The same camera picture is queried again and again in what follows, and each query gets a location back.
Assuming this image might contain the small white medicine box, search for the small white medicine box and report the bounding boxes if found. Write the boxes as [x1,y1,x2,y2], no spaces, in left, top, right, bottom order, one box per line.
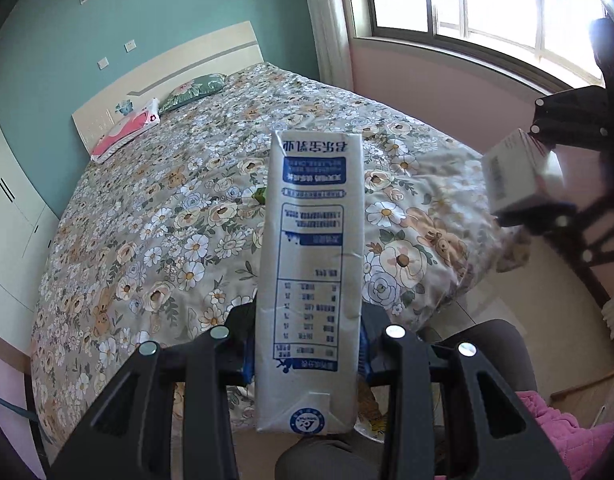
[480,129,565,217]

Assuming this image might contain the blue white milk carton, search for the blue white milk carton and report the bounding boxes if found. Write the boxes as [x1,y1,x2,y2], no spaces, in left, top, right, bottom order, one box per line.
[255,131,365,436]

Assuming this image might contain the small green block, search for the small green block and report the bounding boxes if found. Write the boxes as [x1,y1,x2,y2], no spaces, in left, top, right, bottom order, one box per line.
[253,188,267,206]

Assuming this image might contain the white paper trash bin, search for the white paper trash bin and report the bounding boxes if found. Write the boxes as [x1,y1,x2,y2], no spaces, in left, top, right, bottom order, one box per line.
[354,378,387,443]

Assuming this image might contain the floral bed quilt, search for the floral bed quilt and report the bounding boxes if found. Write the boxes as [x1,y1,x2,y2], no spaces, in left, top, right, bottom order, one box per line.
[32,63,530,453]

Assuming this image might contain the pink white pillow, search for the pink white pillow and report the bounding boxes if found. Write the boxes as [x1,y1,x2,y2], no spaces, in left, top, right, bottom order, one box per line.
[90,98,161,164]

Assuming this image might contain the pink quilted jacket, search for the pink quilted jacket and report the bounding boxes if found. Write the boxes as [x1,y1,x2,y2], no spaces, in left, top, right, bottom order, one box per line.
[516,390,614,480]

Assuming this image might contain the green floral pillow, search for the green floral pillow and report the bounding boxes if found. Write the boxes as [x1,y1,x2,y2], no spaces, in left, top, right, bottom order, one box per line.
[158,73,227,115]

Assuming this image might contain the cream wardrobe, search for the cream wardrobe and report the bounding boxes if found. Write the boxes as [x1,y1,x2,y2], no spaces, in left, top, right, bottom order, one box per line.
[0,128,58,354]

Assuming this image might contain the white curtain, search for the white curtain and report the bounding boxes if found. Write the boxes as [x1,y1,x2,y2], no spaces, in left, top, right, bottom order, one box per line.
[307,0,354,90]

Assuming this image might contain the cream wooden headboard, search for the cream wooden headboard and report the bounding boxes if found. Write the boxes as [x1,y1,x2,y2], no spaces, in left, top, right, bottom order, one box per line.
[72,21,264,152]

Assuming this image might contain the window with frame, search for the window with frame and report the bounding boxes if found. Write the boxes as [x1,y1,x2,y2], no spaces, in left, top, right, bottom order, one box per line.
[350,0,608,90]

